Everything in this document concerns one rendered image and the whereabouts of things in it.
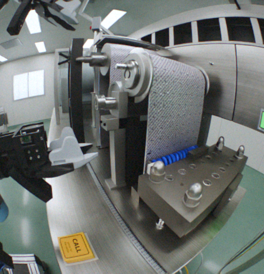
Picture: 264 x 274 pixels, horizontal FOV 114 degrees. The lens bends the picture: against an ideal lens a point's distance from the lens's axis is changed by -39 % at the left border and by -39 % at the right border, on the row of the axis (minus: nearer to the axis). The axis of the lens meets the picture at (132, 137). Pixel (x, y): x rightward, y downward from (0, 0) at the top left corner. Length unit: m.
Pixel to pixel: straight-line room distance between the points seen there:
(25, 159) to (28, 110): 5.78
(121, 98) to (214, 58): 0.41
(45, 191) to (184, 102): 0.41
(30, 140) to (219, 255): 1.52
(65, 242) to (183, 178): 0.31
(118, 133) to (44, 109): 5.58
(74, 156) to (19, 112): 5.92
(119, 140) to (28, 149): 0.25
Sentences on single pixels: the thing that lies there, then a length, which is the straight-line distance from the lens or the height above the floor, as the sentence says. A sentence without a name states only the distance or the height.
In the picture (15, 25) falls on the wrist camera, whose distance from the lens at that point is 0.36.
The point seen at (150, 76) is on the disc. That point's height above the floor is 1.24.
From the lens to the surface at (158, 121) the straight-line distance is 0.34.
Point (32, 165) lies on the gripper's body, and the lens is 0.25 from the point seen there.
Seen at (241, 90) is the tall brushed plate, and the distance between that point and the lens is 0.53.
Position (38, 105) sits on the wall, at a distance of 5.91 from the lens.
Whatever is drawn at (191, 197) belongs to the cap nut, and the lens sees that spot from 0.25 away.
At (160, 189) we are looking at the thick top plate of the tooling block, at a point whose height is 1.03.
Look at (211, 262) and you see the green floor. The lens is 1.43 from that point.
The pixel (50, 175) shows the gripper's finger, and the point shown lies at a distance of 0.24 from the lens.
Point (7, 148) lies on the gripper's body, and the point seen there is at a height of 1.14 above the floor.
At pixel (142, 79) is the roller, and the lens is 0.31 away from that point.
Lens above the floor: 1.22
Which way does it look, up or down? 21 degrees down
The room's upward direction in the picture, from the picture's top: 2 degrees clockwise
